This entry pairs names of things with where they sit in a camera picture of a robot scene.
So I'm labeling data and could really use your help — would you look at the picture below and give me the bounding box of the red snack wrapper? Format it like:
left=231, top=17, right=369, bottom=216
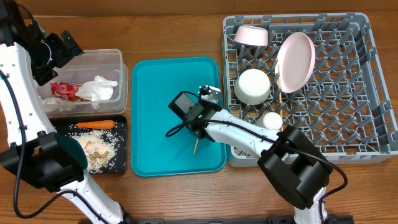
left=50, top=82, right=85, bottom=102

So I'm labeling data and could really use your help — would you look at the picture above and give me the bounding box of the pale green bowl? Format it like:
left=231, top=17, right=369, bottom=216
left=234, top=68, right=271, bottom=105

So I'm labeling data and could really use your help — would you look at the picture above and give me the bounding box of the white napkin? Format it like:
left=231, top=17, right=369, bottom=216
left=75, top=75, right=118, bottom=110

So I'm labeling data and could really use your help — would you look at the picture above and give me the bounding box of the foil wrapper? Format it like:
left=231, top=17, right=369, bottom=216
left=41, top=97, right=76, bottom=113

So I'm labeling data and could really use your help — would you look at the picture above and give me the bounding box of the white paper cup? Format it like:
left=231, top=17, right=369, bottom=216
left=255, top=112, right=283, bottom=130

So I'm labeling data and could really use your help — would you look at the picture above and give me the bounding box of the orange carrot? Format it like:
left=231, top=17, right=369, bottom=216
left=75, top=120, right=116, bottom=129

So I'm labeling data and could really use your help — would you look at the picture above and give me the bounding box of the pink bowl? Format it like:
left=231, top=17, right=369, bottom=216
left=234, top=26, right=268, bottom=47

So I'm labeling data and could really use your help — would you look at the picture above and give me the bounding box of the pink plate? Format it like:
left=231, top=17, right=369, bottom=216
left=275, top=32, right=315, bottom=93

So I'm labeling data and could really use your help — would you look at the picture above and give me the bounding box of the peanuts and rice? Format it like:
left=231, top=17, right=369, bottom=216
left=66, top=123, right=127, bottom=174

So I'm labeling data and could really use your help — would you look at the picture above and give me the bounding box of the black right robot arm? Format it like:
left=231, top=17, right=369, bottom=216
left=166, top=91, right=333, bottom=223

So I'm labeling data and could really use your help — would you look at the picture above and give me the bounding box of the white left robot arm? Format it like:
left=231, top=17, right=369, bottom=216
left=1, top=0, right=133, bottom=223

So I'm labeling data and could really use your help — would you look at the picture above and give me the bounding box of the grey dishwasher rack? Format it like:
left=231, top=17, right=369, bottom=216
left=221, top=12, right=397, bottom=164

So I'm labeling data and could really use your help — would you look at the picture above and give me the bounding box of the clear plastic bin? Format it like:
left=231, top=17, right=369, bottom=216
left=37, top=49, right=128, bottom=118

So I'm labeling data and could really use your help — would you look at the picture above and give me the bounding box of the teal plastic tray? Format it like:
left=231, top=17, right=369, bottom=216
left=131, top=56, right=226, bottom=177

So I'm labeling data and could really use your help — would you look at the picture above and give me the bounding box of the black plastic tray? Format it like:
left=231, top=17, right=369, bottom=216
left=50, top=115, right=127, bottom=174

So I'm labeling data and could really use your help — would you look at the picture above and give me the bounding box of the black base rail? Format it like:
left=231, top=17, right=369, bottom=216
left=132, top=215, right=355, bottom=224

